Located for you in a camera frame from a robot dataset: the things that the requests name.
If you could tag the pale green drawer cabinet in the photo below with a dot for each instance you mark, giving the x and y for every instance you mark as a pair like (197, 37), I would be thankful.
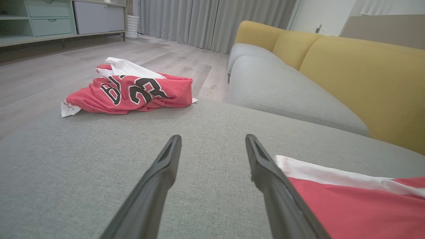
(49, 26)

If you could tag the grey pleated curtain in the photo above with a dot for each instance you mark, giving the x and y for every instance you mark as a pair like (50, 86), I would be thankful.
(199, 20)

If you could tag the wide yellow sofa back cushion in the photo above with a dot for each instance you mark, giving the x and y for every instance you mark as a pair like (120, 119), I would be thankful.
(365, 83)

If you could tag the grey beige panel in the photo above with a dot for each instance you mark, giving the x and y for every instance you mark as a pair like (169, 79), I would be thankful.
(388, 30)

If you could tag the red shorts with white stripe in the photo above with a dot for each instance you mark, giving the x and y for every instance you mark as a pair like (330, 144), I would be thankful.
(348, 212)

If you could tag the grey sofa seat cushion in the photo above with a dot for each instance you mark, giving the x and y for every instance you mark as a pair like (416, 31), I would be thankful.
(99, 149)
(282, 93)
(245, 51)

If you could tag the white sheer curtain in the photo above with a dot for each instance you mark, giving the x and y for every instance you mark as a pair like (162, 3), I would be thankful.
(395, 6)

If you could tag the white ribbed cylinder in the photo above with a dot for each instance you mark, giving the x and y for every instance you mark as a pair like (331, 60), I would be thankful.
(132, 26)

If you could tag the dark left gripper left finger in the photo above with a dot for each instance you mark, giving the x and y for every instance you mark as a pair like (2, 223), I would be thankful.
(149, 202)

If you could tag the red jersey with number print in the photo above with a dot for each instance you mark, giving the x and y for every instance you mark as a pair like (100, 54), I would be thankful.
(176, 93)

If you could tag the white wall socket plug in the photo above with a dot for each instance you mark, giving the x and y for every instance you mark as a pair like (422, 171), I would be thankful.
(319, 28)

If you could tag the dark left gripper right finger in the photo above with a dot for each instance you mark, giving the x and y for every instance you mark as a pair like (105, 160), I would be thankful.
(282, 205)

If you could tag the small yellow sofa back cushion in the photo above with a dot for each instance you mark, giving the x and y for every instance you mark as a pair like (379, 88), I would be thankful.
(255, 33)
(292, 49)

